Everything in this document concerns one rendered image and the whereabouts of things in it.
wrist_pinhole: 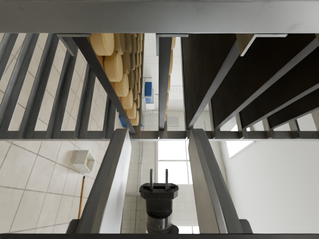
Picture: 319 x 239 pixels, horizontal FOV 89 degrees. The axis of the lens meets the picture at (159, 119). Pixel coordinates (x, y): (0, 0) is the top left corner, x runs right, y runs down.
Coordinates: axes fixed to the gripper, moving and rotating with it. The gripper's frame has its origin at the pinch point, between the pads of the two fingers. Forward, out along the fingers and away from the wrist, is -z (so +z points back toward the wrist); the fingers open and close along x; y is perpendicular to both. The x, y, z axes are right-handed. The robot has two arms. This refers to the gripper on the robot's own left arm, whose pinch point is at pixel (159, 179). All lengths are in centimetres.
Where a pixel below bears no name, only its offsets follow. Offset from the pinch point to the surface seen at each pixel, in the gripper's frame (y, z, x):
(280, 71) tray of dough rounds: -2.2, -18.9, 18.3
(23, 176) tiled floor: -115, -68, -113
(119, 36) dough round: 1.0, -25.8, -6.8
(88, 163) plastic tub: -198, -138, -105
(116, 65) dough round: -1.9, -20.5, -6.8
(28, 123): -29, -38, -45
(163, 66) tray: -0.9, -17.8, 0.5
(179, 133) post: -31.0, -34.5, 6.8
